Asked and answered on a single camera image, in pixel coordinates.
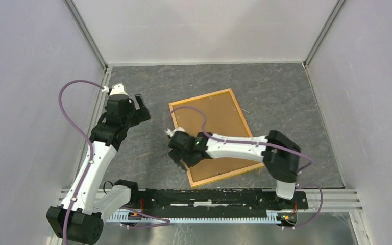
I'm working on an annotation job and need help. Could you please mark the brown backing board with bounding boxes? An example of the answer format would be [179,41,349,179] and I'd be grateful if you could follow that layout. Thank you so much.
[171,92,261,183]

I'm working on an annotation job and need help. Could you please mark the wooden picture frame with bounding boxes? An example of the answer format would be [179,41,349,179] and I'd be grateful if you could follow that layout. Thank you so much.
[168,88,265,189]

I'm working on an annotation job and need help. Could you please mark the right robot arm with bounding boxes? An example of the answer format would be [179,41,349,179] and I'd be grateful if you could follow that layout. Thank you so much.
[165,127,303,208]

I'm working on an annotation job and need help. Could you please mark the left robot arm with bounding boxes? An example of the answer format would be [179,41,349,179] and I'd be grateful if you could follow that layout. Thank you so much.
[46,94,151,244]

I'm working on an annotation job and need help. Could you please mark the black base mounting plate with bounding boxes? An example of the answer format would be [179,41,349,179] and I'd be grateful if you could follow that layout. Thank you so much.
[126,188,309,218]

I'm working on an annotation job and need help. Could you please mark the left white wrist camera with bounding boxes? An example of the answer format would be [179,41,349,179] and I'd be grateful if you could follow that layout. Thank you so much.
[101,83,128,96]

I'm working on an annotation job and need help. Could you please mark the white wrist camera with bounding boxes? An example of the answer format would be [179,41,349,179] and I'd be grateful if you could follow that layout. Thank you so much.
[164,127,186,138]
[101,83,128,96]

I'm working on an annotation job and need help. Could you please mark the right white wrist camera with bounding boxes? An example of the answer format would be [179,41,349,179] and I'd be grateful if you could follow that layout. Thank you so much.
[164,127,186,138]

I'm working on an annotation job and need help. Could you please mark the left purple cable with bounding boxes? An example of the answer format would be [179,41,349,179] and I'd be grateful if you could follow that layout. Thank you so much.
[58,80,105,245]

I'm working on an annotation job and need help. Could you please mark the purple cable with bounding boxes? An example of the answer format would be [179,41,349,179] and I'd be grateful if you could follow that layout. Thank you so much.
[170,106,324,230]
[58,80,105,245]

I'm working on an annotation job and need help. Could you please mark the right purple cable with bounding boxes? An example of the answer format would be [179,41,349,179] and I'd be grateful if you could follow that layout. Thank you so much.
[170,106,324,230]

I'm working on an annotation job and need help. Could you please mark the aluminium rail frame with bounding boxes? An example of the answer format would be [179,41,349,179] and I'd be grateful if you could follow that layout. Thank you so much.
[99,63,366,244]

